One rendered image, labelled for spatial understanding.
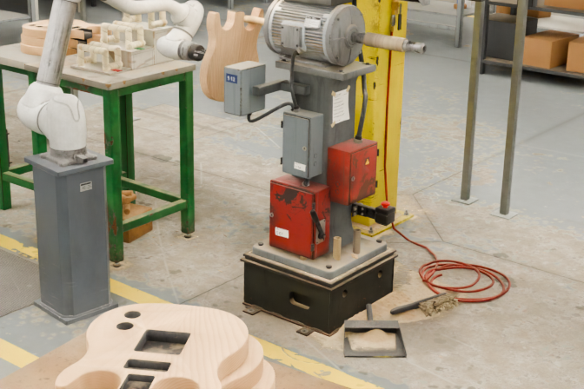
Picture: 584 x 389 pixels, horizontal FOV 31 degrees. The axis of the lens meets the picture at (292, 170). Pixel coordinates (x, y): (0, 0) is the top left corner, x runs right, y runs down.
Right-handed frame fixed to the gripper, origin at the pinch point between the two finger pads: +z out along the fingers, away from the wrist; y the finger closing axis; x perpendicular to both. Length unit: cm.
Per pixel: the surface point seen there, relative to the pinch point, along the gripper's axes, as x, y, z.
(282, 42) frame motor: 12.1, 3.1, 32.7
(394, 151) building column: -54, -129, 13
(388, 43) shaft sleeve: 18, -8, 78
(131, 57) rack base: -10, -4, -64
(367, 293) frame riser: -95, -28, 70
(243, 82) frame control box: -4.7, 20.2, 27.8
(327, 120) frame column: -17, -5, 54
